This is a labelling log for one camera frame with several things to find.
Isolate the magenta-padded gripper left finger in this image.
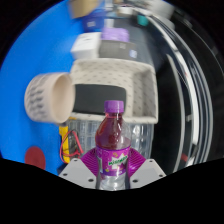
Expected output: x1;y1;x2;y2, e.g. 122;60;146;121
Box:
58;147;101;190

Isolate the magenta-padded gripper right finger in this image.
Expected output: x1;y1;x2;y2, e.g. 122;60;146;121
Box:
128;147;167;190

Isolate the purple-capped clear drink bottle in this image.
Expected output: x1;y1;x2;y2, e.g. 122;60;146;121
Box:
94;99;133;191

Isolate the yellow multimeter with leads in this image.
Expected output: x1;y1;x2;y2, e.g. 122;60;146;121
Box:
58;124;85;165

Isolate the flat round red coaster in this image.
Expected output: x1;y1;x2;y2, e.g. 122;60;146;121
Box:
24;145;47;171

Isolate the black rectangular speaker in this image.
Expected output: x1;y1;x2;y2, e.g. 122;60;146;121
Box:
72;83;128;116

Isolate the beige patterned ceramic mug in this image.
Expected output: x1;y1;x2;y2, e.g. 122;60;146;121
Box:
23;72;76;125

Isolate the dark grey shelf unit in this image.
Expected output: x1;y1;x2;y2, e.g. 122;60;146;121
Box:
146;4;222;168

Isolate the beige dotted storage tray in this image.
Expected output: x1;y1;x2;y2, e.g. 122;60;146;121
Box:
69;58;159;125

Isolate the dark grey flat box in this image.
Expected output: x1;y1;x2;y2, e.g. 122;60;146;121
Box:
98;39;140;62

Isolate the white cardboard box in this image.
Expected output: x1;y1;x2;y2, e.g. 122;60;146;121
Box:
70;32;103;61

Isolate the purple soft pouch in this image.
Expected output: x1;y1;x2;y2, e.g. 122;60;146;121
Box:
101;27;131;44

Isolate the blue plastic box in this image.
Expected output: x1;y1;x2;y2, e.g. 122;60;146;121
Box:
81;14;106;33

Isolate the brown cardboard box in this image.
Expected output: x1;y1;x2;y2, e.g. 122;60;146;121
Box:
68;0;101;20

